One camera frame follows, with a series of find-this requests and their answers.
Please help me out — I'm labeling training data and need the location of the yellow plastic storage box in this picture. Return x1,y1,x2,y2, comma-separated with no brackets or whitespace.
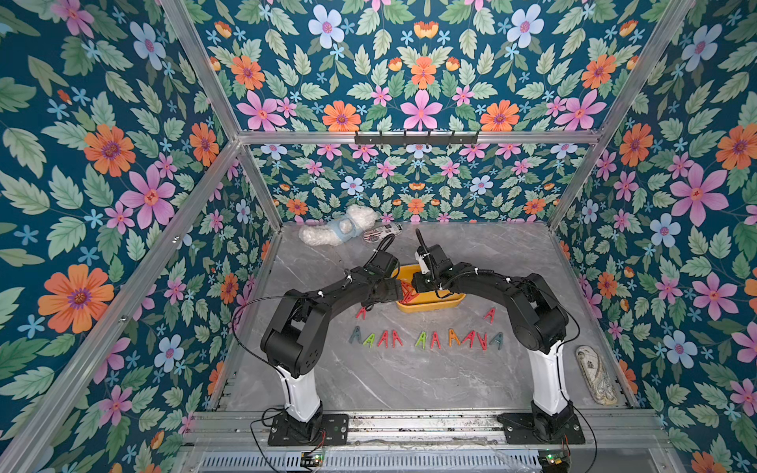
393,264,465,313

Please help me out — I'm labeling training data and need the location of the teal grey clothespin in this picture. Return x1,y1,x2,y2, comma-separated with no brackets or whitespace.
489,332,504,350
349,325,363,344

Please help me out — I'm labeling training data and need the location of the orange clothespin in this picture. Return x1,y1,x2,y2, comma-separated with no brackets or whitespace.
449,328,463,347

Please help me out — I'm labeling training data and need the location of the green clothespin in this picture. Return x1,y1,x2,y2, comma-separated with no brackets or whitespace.
415,331,427,350
362,333,377,348

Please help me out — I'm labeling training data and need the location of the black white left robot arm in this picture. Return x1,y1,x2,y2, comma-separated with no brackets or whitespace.
260,250,402,424

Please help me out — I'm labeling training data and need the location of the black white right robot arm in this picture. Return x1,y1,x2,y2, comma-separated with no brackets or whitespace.
413,244,573,417

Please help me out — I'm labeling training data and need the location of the newspaper print pouch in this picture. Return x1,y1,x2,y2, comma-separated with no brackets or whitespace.
363,223,402,244

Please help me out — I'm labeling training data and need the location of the white plush teddy bear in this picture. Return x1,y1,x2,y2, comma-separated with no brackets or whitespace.
298,205,379,246

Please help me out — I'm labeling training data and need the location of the patterned shoe insole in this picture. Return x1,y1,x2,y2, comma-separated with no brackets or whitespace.
575,345,619,407

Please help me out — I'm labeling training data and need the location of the black wall hook rail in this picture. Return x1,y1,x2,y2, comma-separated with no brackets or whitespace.
353,131,479,147

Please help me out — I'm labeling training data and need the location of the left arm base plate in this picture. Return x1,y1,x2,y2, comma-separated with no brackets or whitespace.
267,413,350,447

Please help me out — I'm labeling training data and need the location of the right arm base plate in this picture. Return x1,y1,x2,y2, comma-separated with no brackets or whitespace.
496,412,587,445

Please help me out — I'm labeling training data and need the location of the aluminium front mounting rail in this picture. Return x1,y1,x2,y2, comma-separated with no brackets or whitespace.
174,408,685,472

